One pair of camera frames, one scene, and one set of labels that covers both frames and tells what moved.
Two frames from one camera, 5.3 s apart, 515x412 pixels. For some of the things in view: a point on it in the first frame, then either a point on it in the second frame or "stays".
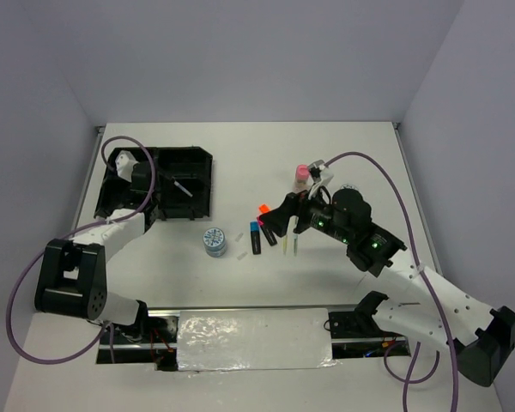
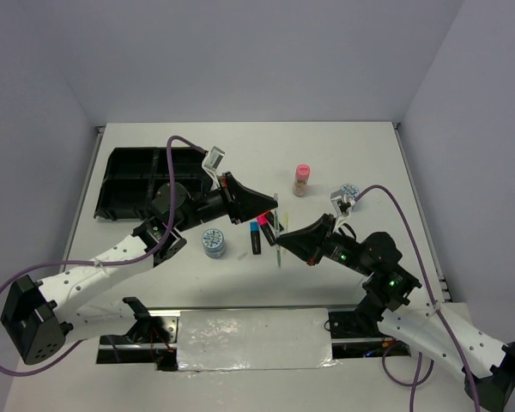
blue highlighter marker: x=255 y=238 stays
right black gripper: x=293 y=203 to x=304 y=241
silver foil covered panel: x=257 y=339 stays
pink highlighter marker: x=267 y=233 stays
